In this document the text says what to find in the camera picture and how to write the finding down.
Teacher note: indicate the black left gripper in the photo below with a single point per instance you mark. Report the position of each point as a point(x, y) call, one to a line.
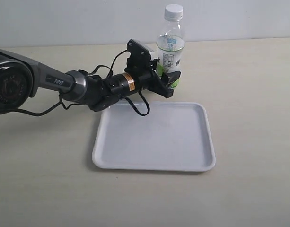
point(138, 77)

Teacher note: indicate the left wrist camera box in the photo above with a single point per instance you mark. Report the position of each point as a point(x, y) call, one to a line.
point(140, 52)

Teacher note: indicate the white plastic tray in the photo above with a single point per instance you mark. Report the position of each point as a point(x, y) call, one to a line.
point(174, 136)

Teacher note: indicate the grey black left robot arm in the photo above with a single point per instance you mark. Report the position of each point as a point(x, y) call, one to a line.
point(20, 78)

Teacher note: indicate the white bottle cap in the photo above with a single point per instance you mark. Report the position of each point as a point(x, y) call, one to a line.
point(173, 12)

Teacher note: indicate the clear lime drink bottle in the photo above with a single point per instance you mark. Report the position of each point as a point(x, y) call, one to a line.
point(170, 43)

